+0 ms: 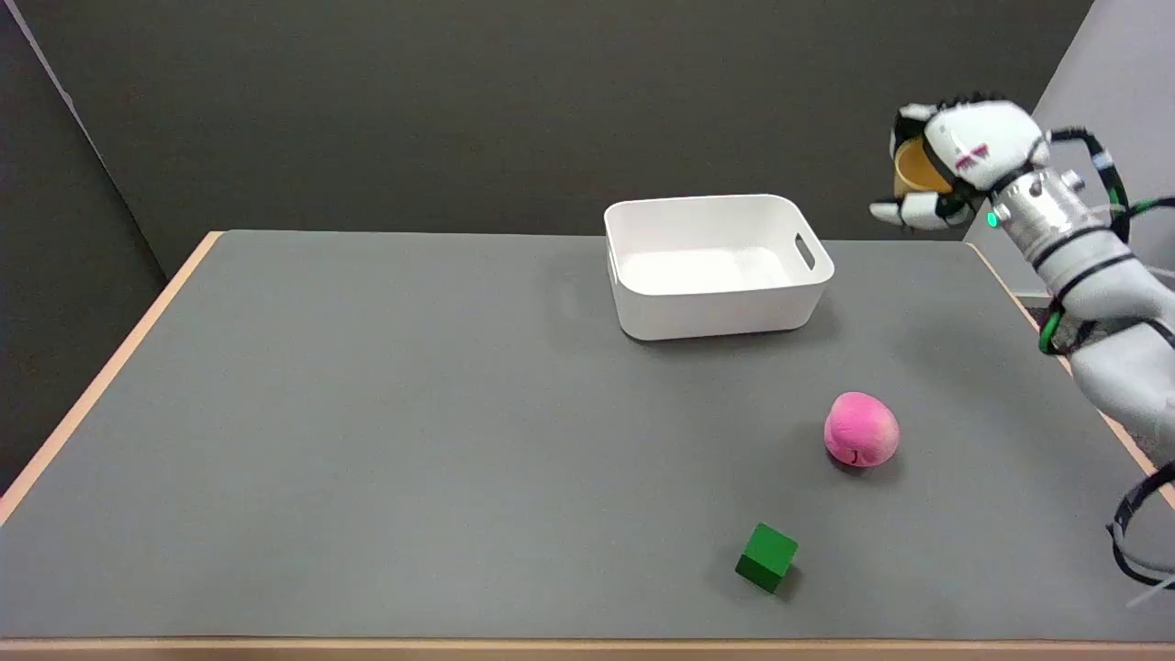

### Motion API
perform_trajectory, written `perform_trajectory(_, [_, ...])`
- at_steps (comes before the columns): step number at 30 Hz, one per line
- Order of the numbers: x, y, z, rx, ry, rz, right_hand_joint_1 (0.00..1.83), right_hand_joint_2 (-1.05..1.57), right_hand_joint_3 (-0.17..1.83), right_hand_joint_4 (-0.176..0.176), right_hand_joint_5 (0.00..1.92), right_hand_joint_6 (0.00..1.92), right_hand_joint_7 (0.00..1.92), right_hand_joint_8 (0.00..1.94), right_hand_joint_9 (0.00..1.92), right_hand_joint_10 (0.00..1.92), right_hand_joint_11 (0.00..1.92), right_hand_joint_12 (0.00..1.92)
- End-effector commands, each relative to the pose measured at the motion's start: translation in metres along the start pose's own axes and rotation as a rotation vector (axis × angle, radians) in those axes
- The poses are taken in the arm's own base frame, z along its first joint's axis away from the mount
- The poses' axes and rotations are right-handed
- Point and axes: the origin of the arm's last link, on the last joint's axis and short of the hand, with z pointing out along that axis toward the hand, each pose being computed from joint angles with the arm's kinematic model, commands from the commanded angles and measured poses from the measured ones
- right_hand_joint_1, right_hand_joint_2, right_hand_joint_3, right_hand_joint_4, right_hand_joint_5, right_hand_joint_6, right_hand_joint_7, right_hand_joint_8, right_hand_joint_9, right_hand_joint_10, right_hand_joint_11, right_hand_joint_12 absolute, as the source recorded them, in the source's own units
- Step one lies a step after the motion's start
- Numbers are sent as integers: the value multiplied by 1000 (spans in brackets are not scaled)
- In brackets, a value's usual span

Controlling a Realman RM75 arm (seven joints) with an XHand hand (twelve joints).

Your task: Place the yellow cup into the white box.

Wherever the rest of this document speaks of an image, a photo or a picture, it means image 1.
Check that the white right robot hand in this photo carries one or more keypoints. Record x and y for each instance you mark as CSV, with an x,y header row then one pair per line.
x,y
978,142

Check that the yellow cup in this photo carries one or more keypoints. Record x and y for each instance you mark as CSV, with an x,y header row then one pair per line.
x,y
913,173

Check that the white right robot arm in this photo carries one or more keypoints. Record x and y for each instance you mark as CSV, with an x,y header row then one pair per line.
x,y
1092,275

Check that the white plastic box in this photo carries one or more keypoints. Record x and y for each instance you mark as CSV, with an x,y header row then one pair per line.
x,y
716,266

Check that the pink peach toy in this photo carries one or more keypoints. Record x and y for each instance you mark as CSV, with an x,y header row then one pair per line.
x,y
860,430

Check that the green cube block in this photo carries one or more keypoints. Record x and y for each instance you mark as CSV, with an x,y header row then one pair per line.
x,y
766,556

